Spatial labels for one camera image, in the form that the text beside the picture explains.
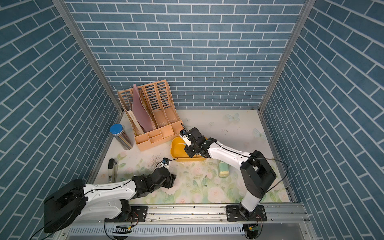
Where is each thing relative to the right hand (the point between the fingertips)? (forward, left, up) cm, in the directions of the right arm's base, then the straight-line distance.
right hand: (189, 147), depth 88 cm
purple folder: (+23, +37, +8) cm, 44 cm away
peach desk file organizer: (+37, +28, +3) cm, 46 cm away
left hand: (-16, +6, -8) cm, 19 cm away
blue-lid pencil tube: (+1, +40, +10) cm, 42 cm away
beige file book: (+7, +33, +7) cm, 34 cm away
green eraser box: (-12, -21, -2) cm, 24 cm away
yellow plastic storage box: (0, +7, -9) cm, 12 cm away
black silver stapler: (-16, +43, -6) cm, 46 cm away
